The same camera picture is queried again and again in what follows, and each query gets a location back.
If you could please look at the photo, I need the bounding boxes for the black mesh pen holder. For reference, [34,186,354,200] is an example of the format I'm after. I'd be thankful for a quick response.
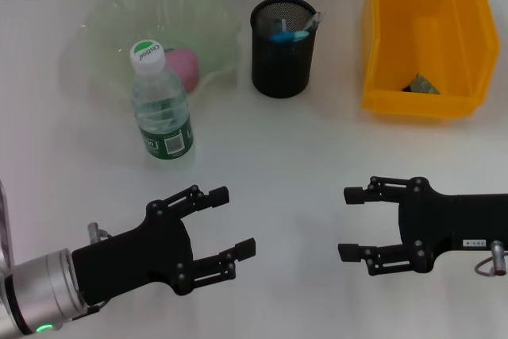
[249,0,321,99]

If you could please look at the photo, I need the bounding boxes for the translucent green ruffled bowl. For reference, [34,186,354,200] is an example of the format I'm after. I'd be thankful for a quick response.
[77,0,243,106]

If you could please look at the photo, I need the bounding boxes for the grey white ballpoint pen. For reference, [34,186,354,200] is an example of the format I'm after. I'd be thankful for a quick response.
[300,10,326,35]

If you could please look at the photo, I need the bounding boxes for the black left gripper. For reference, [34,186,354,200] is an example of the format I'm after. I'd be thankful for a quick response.
[71,184,257,307]

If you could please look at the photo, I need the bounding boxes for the pink plush peach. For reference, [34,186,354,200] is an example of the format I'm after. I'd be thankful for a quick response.
[164,48,201,94]

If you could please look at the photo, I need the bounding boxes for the clear green-label water bottle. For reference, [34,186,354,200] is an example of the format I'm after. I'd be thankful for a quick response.
[129,38,195,161]

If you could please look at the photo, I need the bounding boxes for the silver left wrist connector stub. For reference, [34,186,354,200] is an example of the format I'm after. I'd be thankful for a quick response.
[87,222,114,245]

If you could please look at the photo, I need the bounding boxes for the right wrist cable with plugs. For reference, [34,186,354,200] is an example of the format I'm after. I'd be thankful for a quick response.
[474,240,508,277]

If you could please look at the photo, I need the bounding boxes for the left wrist cable with plug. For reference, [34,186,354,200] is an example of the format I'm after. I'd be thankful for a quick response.
[70,299,109,321]

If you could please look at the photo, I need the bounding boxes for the light blue scissors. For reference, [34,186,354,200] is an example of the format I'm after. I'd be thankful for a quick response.
[269,28,313,44]

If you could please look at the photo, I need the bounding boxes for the yellow plastic bin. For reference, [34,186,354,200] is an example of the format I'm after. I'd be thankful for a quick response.
[360,0,501,120]

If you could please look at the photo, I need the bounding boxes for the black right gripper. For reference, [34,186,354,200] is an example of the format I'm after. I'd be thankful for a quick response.
[337,175,508,277]

